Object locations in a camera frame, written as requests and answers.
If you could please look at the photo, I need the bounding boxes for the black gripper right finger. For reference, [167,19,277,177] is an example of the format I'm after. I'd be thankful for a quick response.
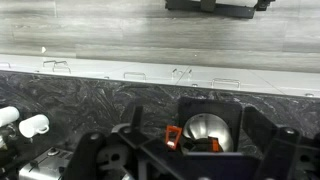
[254,127,301,180]

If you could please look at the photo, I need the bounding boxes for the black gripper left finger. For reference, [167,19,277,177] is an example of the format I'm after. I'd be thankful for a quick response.
[62,132,105,180]

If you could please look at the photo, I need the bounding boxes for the white lower cabinet row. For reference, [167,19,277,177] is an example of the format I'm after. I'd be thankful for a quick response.
[0,54,320,98]

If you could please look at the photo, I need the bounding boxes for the silver toaster appliance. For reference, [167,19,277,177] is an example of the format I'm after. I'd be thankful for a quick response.
[18,147,73,180]

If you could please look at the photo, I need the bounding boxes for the white ceramic mug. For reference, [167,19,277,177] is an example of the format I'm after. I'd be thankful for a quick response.
[0,106,20,127]
[19,114,50,138]

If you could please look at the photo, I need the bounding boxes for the black steel coffee maker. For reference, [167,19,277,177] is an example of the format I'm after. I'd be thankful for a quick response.
[109,96,320,180]

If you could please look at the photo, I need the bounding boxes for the stainless steel coffee carafe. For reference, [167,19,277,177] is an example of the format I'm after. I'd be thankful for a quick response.
[182,113,234,152]

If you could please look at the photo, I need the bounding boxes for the black frame on floor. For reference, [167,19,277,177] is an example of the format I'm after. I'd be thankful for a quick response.
[165,0,275,19]

